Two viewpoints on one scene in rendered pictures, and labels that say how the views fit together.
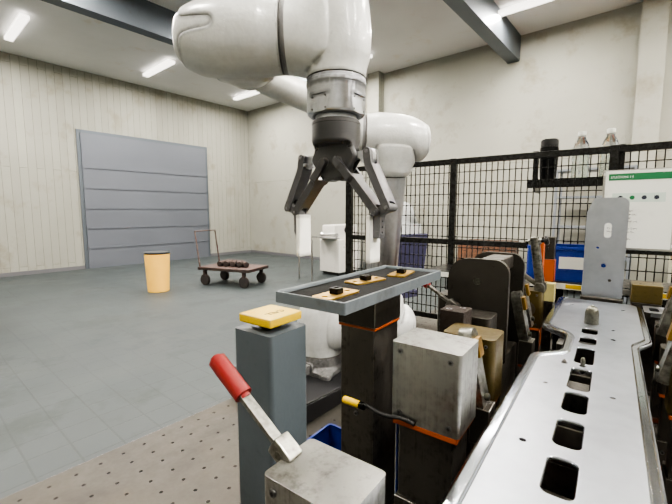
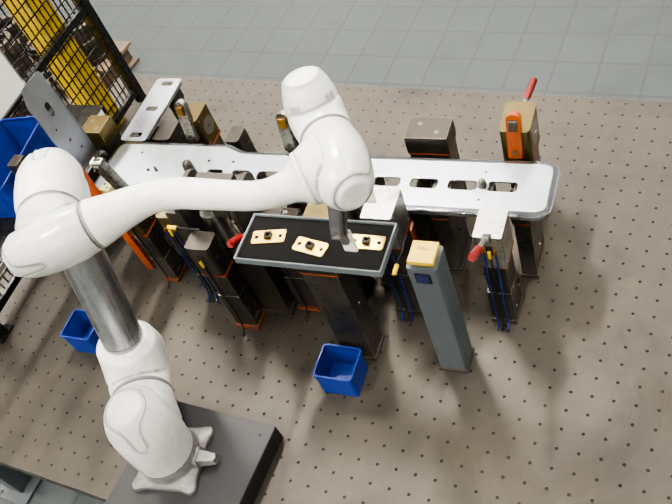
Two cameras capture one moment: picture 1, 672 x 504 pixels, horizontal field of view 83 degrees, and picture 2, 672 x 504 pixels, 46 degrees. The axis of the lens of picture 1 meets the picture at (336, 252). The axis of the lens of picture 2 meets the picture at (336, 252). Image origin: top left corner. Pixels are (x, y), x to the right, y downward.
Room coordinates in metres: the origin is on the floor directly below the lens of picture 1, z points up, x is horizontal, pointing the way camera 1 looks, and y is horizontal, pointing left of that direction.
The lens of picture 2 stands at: (0.65, 1.17, 2.50)
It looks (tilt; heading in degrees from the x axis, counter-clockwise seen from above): 48 degrees down; 271
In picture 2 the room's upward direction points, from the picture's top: 24 degrees counter-clockwise
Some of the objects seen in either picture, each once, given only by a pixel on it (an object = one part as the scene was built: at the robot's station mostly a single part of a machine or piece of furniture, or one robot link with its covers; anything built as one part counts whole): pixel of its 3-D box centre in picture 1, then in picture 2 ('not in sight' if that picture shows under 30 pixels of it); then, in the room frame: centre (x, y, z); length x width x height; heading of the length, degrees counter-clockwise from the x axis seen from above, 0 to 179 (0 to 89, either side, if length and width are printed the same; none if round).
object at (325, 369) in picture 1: (316, 360); (176, 455); (1.25, 0.07, 0.79); 0.22 x 0.18 x 0.06; 151
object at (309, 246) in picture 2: (365, 278); (309, 245); (0.72, -0.06, 1.17); 0.08 x 0.04 x 0.01; 133
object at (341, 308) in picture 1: (370, 283); (314, 243); (0.71, -0.07, 1.16); 0.37 x 0.14 x 0.02; 144
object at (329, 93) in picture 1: (336, 101); not in sight; (0.60, 0.00, 1.46); 0.09 x 0.09 x 0.06
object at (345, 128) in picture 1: (336, 150); not in sight; (0.60, 0.00, 1.39); 0.08 x 0.07 x 0.09; 53
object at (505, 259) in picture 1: (484, 354); (243, 244); (0.90, -0.37, 0.95); 0.18 x 0.13 x 0.49; 144
